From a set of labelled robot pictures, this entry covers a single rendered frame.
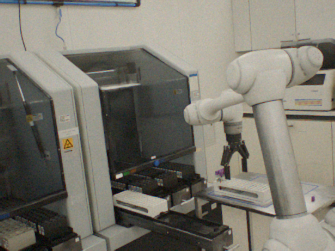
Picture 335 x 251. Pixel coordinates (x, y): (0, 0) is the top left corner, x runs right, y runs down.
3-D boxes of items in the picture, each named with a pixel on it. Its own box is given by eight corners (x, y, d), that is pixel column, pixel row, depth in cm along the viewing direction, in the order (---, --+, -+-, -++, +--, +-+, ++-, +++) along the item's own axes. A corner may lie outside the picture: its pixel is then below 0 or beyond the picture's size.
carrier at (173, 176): (175, 181, 230) (174, 171, 229) (177, 182, 228) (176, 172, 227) (160, 187, 222) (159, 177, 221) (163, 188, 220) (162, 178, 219)
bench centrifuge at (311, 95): (273, 110, 398) (270, 44, 387) (304, 101, 439) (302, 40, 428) (329, 112, 357) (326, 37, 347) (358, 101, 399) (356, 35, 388)
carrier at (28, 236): (34, 241, 170) (32, 227, 169) (36, 242, 169) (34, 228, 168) (6, 252, 162) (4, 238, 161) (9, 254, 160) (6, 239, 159)
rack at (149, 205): (113, 207, 204) (111, 195, 203) (128, 201, 211) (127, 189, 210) (153, 220, 184) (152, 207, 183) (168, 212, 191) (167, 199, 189)
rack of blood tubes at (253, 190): (213, 193, 205) (212, 181, 204) (226, 187, 212) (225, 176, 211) (264, 205, 184) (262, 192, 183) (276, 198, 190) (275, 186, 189)
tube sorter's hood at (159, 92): (58, 168, 231) (42, 55, 220) (139, 144, 273) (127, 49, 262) (115, 180, 195) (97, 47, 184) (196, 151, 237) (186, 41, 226)
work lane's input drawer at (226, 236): (107, 220, 207) (105, 203, 205) (128, 211, 216) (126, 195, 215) (222, 260, 156) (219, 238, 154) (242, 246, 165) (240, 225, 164)
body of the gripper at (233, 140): (234, 135, 190) (235, 154, 191) (244, 131, 195) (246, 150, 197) (221, 134, 195) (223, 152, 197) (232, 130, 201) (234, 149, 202)
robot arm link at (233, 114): (236, 118, 201) (212, 122, 197) (234, 87, 198) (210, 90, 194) (247, 121, 191) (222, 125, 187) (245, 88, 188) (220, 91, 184)
